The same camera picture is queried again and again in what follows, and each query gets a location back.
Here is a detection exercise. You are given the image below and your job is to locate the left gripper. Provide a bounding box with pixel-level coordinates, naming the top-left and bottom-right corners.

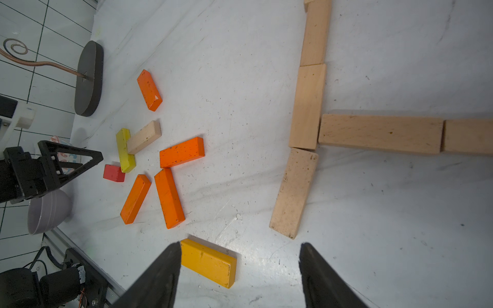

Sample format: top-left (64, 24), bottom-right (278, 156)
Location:
top-left (1, 141), bottom-right (103, 203)

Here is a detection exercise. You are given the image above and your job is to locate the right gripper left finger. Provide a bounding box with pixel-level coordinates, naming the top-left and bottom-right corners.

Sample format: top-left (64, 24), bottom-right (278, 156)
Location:
top-left (112, 242), bottom-right (182, 308)

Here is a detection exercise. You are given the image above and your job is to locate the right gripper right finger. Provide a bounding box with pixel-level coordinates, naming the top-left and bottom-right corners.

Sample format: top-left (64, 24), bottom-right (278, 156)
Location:
top-left (299, 243), bottom-right (368, 308)

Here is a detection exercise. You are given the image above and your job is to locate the red block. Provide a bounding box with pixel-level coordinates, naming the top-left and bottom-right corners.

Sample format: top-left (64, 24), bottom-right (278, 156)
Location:
top-left (103, 164), bottom-right (125, 182)

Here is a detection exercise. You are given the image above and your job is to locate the natural wood block vertical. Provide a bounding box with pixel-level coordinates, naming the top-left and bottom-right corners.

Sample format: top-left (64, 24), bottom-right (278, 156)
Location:
top-left (269, 148), bottom-right (318, 239)

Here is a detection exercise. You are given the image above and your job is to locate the natural wood block small diagonal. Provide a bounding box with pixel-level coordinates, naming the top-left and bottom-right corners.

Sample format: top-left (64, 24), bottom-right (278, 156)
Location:
top-left (442, 119), bottom-right (492, 156)

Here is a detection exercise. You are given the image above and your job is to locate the patterned round plate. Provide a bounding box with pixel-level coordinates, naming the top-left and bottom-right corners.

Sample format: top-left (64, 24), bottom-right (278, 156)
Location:
top-left (49, 136), bottom-right (82, 175)

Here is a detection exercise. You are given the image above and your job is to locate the yellow block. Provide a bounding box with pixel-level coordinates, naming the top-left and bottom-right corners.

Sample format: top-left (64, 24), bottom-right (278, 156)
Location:
top-left (180, 239), bottom-right (237, 289)

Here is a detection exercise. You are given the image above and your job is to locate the yellow-green block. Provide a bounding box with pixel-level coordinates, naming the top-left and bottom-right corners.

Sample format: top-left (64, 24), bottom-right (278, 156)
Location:
top-left (116, 128), bottom-right (136, 173)

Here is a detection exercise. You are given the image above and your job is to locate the orange block lower middle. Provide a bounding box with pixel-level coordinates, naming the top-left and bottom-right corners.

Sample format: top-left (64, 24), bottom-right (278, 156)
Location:
top-left (154, 168), bottom-right (186, 229)

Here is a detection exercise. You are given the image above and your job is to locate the orange block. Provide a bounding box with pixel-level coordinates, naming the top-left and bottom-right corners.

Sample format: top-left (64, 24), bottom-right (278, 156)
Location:
top-left (120, 174), bottom-right (151, 225)
top-left (137, 69), bottom-right (163, 112)
top-left (159, 137), bottom-right (205, 169)
top-left (154, 168), bottom-right (186, 229)

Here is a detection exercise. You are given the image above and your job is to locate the orange block lower left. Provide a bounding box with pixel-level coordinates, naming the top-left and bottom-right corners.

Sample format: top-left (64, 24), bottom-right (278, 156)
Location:
top-left (120, 174), bottom-right (151, 225)

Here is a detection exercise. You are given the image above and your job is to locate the orange block far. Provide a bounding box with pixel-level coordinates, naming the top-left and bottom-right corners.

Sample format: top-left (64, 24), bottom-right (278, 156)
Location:
top-left (137, 69), bottom-right (163, 112)

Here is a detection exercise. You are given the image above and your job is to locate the black wire ornament stand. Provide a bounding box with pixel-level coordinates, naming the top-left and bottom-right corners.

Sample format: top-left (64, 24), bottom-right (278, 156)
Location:
top-left (1, 38), bottom-right (104, 117)

